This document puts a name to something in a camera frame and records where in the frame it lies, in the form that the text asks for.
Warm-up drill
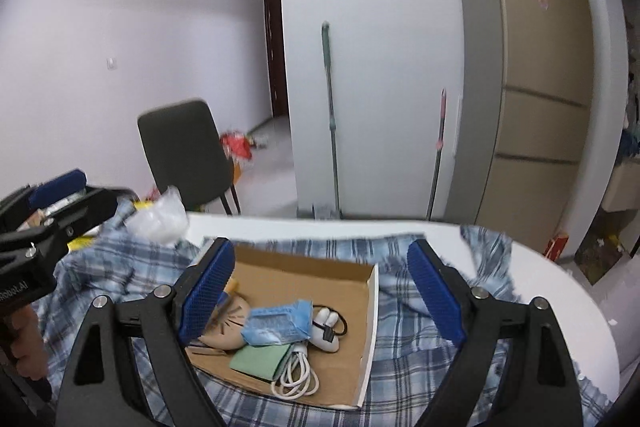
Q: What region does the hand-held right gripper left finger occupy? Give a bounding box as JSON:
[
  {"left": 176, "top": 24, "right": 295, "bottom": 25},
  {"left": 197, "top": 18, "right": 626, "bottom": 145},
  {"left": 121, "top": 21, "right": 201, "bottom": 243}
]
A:
[{"left": 55, "top": 237, "right": 261, "bottom": 427}]

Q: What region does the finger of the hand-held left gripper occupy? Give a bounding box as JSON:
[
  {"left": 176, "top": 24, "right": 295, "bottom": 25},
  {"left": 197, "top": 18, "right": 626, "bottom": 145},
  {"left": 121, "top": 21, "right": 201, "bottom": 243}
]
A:
[
  {"left": 27, "top": 186, "right": 138, "bottom": 269},
  {"left": 0, "top": 169, "right": 88, "bottom": 228}
]

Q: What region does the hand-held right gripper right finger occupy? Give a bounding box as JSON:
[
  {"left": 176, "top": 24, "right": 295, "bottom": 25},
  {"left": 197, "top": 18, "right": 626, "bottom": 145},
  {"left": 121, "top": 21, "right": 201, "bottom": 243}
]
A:
[{"left": 406, "top": 238, "right": 583, "bottom": 427}]

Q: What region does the beige round puff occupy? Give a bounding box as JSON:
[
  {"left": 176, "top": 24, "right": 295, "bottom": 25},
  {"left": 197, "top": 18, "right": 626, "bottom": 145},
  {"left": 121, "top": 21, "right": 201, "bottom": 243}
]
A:
[{"left": 200, "top": 294, "right": 253, "bottom": 351}]

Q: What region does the blue face mask pack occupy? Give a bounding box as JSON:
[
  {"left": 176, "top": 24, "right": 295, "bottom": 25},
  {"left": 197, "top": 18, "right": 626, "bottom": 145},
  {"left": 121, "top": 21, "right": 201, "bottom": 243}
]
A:
[{"left": 242, "top": 299, "right": 315, "bottom": 348}]

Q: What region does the green paper sheet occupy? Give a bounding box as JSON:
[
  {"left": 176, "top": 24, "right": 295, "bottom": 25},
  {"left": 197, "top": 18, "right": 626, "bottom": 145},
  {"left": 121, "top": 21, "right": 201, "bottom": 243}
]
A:
[{"left": 229, "top": 343, "right": 292, "bottom": 383}]

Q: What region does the cardboard box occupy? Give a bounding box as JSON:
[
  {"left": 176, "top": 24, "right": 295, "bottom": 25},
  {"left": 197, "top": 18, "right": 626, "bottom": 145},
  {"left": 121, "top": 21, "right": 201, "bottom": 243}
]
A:
[{"left": 187, "top": 236, "right": 381, "bottom": 410}]

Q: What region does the white bunny hair tie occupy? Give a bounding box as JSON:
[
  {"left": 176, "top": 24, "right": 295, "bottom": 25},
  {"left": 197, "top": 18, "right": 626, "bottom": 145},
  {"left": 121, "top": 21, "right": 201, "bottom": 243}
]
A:
[{"left": 309, "top": 304, "right": 349, "bottom": 353}]

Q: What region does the person's left hand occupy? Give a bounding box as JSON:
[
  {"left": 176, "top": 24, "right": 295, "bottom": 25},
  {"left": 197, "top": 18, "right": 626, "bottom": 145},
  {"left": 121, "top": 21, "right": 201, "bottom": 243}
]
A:
[{"left": 9, "top": 307, "right": 51, "bottom": 403}]

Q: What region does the blue plaid blanket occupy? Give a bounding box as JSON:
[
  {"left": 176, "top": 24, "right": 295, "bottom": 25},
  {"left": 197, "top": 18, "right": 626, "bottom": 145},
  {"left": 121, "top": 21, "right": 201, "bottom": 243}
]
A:
[{"left": 35, "top": 202, "right": 601, "bottom": 427}]

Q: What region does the white plastic bag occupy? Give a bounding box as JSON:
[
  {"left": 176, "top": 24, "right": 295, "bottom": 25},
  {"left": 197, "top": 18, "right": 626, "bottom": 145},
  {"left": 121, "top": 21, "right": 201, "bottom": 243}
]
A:
[{"left": 125, "top": 186, "right": 190, "bottom": 244}]

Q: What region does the dark chair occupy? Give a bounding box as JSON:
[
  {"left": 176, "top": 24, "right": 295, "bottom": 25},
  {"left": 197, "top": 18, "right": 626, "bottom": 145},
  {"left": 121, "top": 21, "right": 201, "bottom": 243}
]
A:
[{"left": 137, "top": 99, "right": 242, "bottom": 215}]

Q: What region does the red box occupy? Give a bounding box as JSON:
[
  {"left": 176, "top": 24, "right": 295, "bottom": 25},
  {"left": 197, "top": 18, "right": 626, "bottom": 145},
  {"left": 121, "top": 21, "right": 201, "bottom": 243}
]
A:
[{"left": 544, "top": 231, "right": 571, "bottom": 262}]

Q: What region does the red bag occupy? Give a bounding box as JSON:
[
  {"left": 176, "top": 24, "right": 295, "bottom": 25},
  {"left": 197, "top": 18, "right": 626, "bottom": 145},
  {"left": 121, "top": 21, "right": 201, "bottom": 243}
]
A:
[{"left": 220, "top": 132, "right": 256, "bottom": 162}]

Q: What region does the grey mop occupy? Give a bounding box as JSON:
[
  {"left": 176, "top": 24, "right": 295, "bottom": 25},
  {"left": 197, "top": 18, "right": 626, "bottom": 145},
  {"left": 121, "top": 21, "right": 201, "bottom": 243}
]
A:
[{"left": 297, "top": 21, "right": 347, "bottom": 221}]

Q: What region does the beige refrigerator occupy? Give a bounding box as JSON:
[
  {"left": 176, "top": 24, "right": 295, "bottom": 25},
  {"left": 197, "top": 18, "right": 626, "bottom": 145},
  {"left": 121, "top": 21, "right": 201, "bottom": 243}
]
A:
[{"left": 445, "top": 0, "right": 601, "bottom": 238}]

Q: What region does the dark wooden door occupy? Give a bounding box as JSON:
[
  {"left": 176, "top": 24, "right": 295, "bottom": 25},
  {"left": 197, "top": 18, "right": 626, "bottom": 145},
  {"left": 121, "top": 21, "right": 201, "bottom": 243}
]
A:
[{"left": 263, "top": 0, "right": 290, "bottom": 118}]

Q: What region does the white cable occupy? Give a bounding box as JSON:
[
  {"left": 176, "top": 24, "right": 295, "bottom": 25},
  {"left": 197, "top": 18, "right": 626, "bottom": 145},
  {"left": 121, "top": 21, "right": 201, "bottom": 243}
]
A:
[{"left": 271, "top": 342, "right": 321, "bottom": 400}]

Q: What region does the pink broom handle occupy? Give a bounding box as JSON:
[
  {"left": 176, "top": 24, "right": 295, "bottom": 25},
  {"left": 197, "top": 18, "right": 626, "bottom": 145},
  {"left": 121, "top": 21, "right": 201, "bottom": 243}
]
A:
[{"left": 426, "top": 89, "right": 449, "bottom": 220}]

